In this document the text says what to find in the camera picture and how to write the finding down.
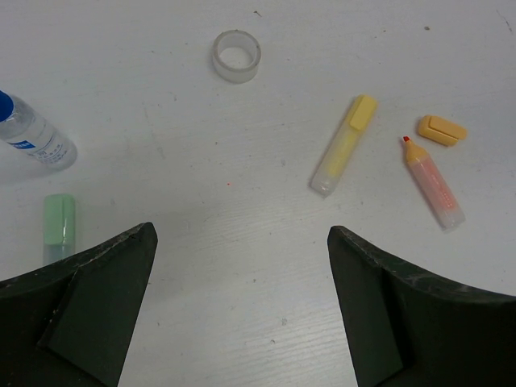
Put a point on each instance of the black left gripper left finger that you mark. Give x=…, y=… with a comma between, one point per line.
x=70, y=323

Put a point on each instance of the yellow highlighter pen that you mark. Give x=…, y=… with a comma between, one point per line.
x=343, y=144

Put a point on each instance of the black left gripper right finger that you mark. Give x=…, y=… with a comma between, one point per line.
x=407, y=326

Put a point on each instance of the clear tape roll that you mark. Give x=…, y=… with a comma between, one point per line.
x=236, y=56

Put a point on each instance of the green highlighter pen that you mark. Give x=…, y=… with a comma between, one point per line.
x=59, y=227

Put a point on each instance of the blue spray bottle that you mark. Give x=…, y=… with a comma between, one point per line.
x=25, y=129

